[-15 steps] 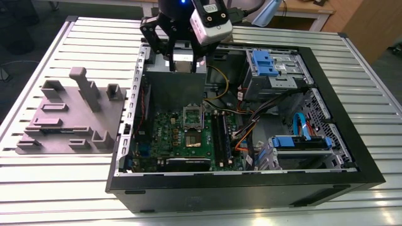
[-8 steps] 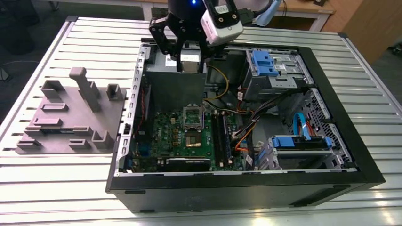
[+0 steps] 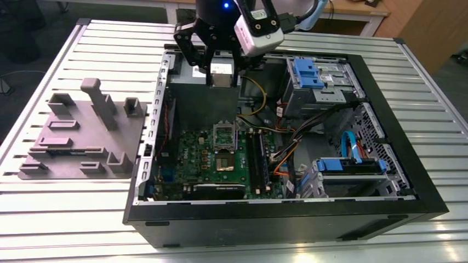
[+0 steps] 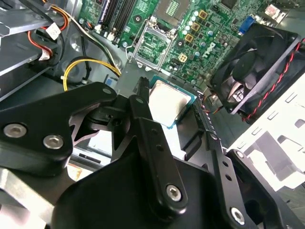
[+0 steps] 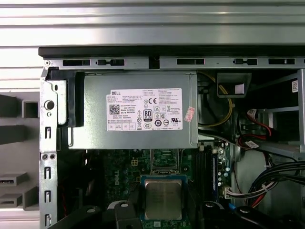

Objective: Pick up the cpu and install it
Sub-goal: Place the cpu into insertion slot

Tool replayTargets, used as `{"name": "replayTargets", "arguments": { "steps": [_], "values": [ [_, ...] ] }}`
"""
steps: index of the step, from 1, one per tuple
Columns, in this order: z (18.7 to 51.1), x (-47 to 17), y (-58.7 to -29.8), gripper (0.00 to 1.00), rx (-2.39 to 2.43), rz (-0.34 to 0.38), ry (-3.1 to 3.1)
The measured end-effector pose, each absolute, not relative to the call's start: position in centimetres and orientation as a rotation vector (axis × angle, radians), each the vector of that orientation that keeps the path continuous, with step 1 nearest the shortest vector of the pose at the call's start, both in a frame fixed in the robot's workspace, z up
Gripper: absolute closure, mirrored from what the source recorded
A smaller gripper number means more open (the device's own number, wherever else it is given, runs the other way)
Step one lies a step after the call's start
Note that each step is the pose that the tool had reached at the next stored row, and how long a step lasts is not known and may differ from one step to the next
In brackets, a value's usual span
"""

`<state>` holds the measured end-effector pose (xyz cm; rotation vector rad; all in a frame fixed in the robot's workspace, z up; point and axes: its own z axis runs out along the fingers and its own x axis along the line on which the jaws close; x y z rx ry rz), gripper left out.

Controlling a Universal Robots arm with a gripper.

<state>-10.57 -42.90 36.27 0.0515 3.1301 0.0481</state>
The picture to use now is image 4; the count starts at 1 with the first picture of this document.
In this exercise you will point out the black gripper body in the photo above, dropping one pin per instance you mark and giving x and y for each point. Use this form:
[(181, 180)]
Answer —
[(107, 202)]

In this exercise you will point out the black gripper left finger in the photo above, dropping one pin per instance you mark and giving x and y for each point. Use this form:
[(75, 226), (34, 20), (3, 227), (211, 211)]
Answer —
[(35, 114)]

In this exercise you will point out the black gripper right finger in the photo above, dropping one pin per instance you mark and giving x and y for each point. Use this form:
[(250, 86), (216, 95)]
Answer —
[(228, 181)]

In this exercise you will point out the CPU with silver top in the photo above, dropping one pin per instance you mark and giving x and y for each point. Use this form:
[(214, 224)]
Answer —
[(166, 102)]

